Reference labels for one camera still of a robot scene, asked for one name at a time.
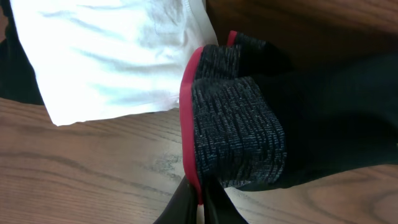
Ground folded white garment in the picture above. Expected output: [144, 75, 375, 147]
[11, 0, 217, 126]

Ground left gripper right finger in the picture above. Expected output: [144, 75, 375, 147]
[203, 183, 248, 224]

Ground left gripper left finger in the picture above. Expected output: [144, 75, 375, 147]
[154, 176, 198, 224]

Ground folded black garment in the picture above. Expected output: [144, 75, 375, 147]
[1, 0, 44, 105]

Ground black leggings with red waistband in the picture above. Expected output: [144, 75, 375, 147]
[179, 32, 397, 196]

